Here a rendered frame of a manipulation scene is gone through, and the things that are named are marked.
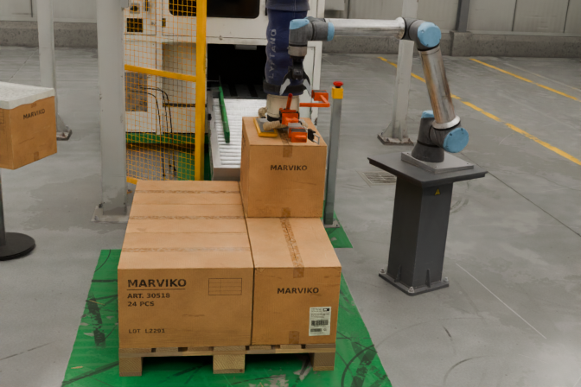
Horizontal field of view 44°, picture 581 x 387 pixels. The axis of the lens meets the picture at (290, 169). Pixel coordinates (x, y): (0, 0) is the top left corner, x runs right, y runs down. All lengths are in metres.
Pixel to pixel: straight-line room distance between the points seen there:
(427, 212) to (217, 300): 1.46
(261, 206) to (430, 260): 1.15
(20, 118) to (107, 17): 0.99
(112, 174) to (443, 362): 2.64
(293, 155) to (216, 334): 0.99
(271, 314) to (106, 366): 0.81
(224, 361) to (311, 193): 0.98
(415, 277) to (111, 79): 2.36
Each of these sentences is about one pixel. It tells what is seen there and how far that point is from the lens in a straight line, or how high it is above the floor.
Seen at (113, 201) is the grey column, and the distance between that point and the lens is 5.24.
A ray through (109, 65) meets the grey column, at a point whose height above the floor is 1.09.
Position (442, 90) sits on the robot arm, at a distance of 3.88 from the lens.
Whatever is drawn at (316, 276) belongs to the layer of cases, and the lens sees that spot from 3.32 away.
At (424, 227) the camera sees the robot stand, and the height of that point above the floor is 0.40.
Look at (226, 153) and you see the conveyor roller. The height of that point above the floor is 0.55.
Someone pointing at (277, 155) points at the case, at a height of 0.89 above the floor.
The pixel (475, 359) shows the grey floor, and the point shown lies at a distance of 3.83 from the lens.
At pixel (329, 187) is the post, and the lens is 5.11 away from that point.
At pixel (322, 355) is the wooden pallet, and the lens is 3.52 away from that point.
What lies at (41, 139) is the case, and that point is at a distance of 4.54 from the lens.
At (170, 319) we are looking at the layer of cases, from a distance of 3.36.
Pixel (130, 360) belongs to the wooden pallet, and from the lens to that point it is 3.48.
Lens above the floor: 1.95
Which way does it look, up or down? 18 degrees down
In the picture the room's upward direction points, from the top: 3 degrees clockwise
